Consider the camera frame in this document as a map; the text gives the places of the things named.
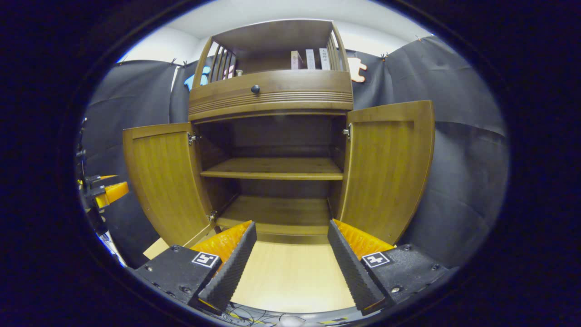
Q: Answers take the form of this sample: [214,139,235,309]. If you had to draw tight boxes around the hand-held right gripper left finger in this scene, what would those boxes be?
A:
[134,221,257,312]

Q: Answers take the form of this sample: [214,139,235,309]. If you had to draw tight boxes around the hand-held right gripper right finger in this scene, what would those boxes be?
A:
[328,219,450,316]

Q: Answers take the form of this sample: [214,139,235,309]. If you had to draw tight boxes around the wooden double-door shoe cabinet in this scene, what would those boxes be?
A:
[123,19,435,248]

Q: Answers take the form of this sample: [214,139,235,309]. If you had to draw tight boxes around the wooden cabinet door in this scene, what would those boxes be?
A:
[123,123,215,248]
[338,100,435,246]

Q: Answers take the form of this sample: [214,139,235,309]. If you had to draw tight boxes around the black backdrop cloth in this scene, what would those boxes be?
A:
[79,34,511,268]

